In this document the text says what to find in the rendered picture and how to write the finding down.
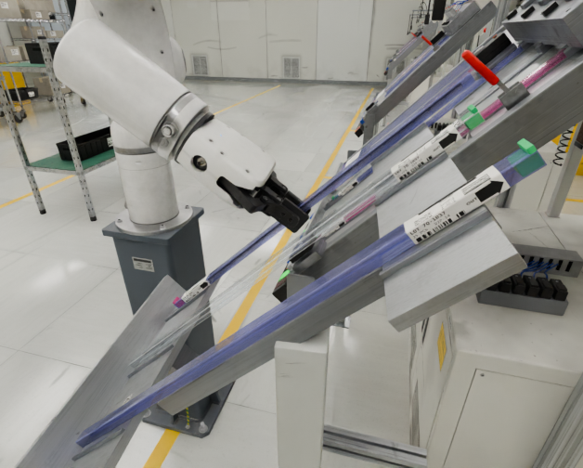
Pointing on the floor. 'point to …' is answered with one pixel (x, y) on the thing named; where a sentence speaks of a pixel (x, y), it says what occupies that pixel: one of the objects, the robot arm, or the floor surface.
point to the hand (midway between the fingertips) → (291, 212)
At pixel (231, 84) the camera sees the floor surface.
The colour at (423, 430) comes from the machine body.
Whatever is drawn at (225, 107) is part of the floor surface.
